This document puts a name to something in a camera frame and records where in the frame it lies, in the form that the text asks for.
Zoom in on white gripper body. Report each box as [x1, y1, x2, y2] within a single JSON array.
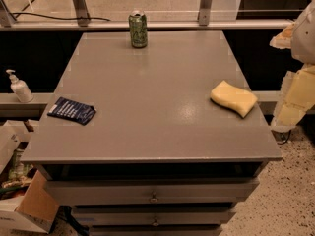
[[291, 0, 315, 64]]

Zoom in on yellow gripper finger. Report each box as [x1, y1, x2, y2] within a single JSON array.
[[271, 64, 315, 132], [270, 23, 295, 49]]

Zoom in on yellow sponge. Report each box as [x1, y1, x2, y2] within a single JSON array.
[[210, 81, 258, 118]]

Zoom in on blue rxbar wrapper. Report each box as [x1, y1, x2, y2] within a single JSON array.
[[47, 97, 96, 126]]

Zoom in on green soda can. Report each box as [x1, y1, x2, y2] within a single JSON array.
[[128, 11, 148, 48]]

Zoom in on grey drawer cabinet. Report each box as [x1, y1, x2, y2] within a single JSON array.
[[23, 31, 281, 236]]

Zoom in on top drawer knob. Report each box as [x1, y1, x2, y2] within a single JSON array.
[[150, 192, 158, 204]]

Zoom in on drawer knob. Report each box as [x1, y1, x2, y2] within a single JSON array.
[[150, 192, 158, 204], [152, 217, 159, 227]]

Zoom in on white pump bottle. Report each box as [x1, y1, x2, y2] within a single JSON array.
[[6, 69, 33, 103]]

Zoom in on cardboard box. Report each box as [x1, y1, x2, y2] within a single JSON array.
[[0, 120, 59, 233]]

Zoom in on black cable at floor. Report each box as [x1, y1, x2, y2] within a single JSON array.
[[277, 130, 293, 146]]

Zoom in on black cable on ledge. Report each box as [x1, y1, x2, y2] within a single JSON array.
[[11, 11, 112, 22]]

